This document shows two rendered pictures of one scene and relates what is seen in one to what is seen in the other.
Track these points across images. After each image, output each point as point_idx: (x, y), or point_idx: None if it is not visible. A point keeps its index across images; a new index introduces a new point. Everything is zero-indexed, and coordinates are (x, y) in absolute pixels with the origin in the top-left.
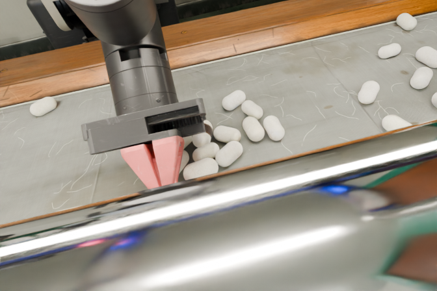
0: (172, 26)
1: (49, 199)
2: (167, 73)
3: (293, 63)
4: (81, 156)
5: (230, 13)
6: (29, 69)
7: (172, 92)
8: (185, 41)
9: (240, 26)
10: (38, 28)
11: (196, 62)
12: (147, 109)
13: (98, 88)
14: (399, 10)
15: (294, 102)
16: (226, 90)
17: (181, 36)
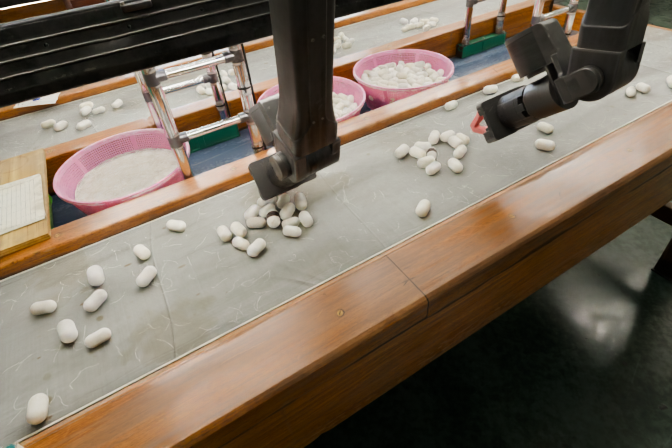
0: (366, 324)
1: (352, 176)
2: (270, 166)
3: (202, 311)
4: (355, 195)
5: (287, 374)
6: (483, 223)
7: (268, 169)
8: (328, 293)
9: (264, 337)
10: None
11: (311, 290)
12: (273, 154)
13: (399, 241)
14: (23, 443)
15: (208, 265)
16: (268, 264)
17: (339, 303)
